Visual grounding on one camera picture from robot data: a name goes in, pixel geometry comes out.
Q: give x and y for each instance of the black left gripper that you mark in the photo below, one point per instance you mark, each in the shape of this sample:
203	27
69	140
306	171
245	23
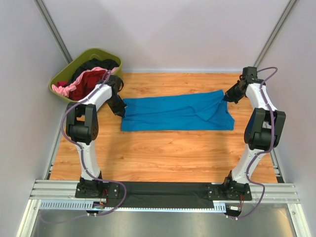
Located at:
118	105

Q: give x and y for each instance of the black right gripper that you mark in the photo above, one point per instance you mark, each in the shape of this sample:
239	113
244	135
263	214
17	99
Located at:
233	93

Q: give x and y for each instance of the blue t shirt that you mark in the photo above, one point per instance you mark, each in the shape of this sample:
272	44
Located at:
200	111

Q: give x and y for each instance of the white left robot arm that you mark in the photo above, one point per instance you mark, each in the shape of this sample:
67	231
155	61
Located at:
82	130

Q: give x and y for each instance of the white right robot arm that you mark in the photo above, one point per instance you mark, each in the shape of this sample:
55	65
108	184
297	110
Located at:
262	132

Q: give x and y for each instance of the dark red garment in bin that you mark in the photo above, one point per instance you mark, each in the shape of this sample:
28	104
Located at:
87	84

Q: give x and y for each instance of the pink garment in bin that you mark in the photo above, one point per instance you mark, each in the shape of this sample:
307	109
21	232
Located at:
74	85

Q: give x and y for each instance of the green plastic laundry bin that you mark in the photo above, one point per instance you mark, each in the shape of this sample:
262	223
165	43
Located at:
87	80

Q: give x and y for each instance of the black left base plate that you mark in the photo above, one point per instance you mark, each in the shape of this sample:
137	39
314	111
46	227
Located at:
96	189

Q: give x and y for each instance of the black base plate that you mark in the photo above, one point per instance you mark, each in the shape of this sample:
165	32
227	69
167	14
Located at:
96	189
232	192

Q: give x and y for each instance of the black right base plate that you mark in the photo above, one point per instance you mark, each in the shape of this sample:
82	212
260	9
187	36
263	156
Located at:
232	192

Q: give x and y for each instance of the aluminium front frame beam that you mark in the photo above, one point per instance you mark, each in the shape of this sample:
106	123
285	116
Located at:
270	193

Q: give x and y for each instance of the right aluminium frame post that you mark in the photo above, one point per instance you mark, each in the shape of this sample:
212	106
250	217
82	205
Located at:
275	31

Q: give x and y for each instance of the aluminium frame post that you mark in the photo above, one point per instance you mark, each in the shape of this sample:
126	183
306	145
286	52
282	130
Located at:
53	29
275	31

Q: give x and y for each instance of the left aluminium frame post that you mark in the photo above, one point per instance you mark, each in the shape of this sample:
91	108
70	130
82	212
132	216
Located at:
53	29

